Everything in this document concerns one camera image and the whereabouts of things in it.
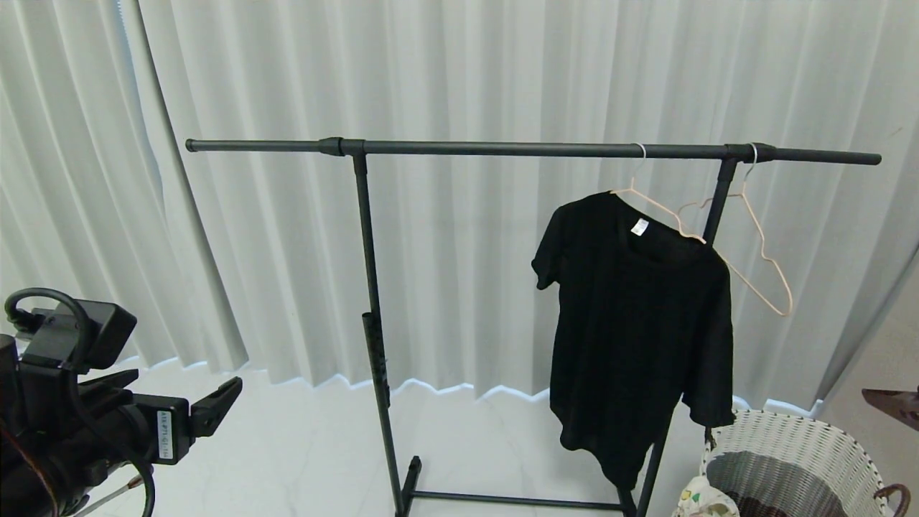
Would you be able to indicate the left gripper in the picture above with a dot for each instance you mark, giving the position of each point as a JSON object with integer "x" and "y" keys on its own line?
{"x": 172, "y": 431}

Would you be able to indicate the black garment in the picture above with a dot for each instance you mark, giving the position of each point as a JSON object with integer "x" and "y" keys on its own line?
{"x": 632, "y": 345}

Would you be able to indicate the pink clothes hanger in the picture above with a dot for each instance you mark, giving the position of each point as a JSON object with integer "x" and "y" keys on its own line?
{"x": 632, "y": 188}
{"x": 791, "y": 301}

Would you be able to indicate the cream printed garment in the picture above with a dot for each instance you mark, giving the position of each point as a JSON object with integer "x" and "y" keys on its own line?
{"x": 700, "y": 499}

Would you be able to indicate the black clothes rack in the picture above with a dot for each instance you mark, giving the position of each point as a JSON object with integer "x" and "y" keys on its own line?
{"x": 502, "y": 148}

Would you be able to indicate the white laundry basket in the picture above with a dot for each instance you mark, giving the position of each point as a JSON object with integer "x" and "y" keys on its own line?
{"x": 790, "y": 431}

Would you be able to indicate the white curtain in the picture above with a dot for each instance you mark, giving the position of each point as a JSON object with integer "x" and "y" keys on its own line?
{"x": 467, "y": 72}

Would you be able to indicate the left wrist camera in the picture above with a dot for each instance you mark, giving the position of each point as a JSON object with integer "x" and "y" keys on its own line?
{"x": 100, "y": 330}

